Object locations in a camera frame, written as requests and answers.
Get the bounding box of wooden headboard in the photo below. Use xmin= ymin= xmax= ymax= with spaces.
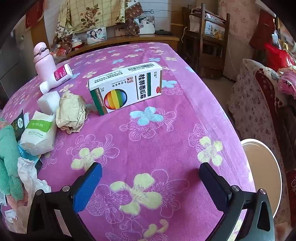
xmin=66 ymin=35 xmax=180 ymax=58

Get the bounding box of framed photo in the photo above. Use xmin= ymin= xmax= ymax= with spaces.
xmin=87 ymin=27 xmax=108 ymax=45

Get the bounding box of brown patterned hanging cloth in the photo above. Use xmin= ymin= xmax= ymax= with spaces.
xmin=125 ymin=0 xmax=145 ymax=35

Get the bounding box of dark wooden shelf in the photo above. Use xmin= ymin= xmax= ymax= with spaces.
xmin=183 ymin=3 xmax=230 ymax=80

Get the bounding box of white bottle magenta label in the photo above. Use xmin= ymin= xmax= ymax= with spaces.
xmin=39 ymin=64 xmax=73 ymax=94

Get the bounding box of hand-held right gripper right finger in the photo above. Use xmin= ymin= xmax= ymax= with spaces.
xmin=199 ymin=162 xmax=275 ymax=241

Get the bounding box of pink printed blanket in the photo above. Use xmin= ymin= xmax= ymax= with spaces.
xmin=277 ymin=66 xmax=296 ymax=98

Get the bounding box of pink insulated bottle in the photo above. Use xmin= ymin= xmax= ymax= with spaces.
xmin=33 ymin=42 xmax=57 ymax=80

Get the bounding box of yellow floral hanging cloth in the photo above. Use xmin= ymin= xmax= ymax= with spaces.
xmin=57 ymin=0 xmax=126 ymax=33

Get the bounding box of white foam block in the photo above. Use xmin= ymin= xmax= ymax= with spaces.
xmin=38 ymin=91 xmax=61 ymax=114

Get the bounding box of printed box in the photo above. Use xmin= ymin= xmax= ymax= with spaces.
xmin=205 ymin=21 xmax=226 ymax=41

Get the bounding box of red plastic bag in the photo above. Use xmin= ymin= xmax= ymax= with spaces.
xmin=265 ymin=43 xmax=294 ymax=72

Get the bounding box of dark brown garment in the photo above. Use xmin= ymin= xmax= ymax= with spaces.
xmin=275 ymin=97 xmax=296 ymax=176

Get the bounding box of white tissue packet green label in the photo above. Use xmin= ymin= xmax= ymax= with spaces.
xmin=20 ymin=110 xmax=57 ymax=156

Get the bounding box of white round bucket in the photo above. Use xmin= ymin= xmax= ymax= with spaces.
xmin=240 ymin=138 xmax=284 ymax=218

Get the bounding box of dark green packet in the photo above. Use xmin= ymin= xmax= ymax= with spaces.
xmin=10 ymin=109 xmax=30 ymax=141

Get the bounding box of teal towel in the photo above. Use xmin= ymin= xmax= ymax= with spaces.
xmin=0 ymin=118 xmax=25 ymax=201

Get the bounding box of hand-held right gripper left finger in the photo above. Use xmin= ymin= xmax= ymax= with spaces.
xmin=25 ymin=162 xmax=103 ymax=241

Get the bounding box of pink flowered bed blanket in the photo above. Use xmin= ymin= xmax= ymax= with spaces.
xmin=0 ymin=42 xmax=257 ymax=241

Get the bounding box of red patterned blanket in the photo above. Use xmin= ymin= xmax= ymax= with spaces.
xmin=254 ymin=67 xmax=296 ymax=209

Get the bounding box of white plastic bag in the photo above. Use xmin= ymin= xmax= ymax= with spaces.
xmin=17 ymin=158 xmax=52 ymax=233

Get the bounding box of white medicine box rainbow print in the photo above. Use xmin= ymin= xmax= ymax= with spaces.
xmin=87 ymin=62 xmax=163 ymax=116

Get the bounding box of bed with pink blankets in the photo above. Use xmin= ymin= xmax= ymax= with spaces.
xmin=228 ymin=59 xmax=296 ymax=227

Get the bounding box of blue packet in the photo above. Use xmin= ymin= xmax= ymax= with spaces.
xmin=18 ymin=139 xmax=43 ymax=173

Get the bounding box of red hanging garment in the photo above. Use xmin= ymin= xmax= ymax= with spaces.
xmin=250 ymin=9 xmax=275 ymax=50

